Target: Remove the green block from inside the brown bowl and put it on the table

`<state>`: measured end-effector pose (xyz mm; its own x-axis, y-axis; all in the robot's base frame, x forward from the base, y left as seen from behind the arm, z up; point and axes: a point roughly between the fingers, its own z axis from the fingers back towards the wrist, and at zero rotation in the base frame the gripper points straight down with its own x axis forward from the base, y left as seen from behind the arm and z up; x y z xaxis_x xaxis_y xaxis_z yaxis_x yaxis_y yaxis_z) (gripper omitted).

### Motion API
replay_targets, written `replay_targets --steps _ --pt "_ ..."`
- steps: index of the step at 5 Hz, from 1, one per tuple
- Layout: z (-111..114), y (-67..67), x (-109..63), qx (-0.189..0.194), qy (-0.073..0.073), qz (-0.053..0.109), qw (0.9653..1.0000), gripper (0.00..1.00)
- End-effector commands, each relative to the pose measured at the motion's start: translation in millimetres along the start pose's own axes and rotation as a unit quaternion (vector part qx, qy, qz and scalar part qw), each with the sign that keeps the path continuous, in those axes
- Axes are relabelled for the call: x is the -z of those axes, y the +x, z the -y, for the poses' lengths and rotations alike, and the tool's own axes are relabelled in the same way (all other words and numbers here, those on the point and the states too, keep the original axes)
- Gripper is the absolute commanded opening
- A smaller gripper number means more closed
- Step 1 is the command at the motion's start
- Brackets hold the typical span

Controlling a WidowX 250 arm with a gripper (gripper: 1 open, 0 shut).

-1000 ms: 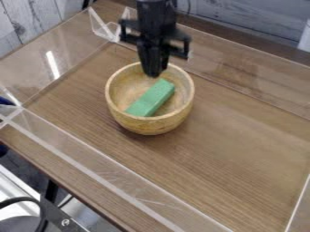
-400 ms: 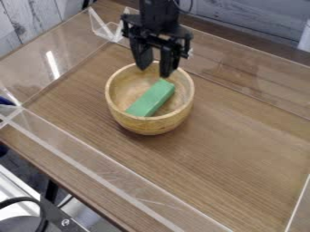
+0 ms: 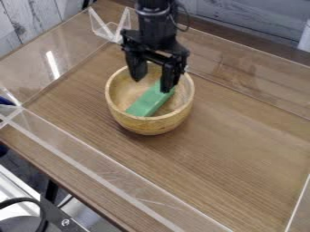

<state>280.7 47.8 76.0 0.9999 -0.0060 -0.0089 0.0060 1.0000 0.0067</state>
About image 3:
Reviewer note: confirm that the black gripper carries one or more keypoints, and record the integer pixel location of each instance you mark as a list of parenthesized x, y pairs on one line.
[(153, 44)]

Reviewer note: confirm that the green rectangular block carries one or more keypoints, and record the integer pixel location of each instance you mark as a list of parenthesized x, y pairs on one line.
[(150, 101)]

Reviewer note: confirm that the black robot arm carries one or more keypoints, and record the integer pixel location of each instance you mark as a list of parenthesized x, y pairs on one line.
[(157, 7)]

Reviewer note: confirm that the brown wooden bowl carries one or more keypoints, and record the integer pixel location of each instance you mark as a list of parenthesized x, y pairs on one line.
[(123, 91)]

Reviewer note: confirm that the white object at right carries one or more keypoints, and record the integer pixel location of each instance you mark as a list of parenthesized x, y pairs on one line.
[(304, 45)]

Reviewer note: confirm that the blue object at edge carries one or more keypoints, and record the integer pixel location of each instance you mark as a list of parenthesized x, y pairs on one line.
[(5, 101)]

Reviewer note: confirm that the black table leg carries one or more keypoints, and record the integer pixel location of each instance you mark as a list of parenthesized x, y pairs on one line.
[(51, 191)]

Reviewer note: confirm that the clear acrylic tray wall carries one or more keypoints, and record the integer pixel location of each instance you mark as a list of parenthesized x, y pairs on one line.
[(220, 164)]

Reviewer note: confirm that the black metal bracket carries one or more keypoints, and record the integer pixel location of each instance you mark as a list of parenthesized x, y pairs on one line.
[(58, 221)]

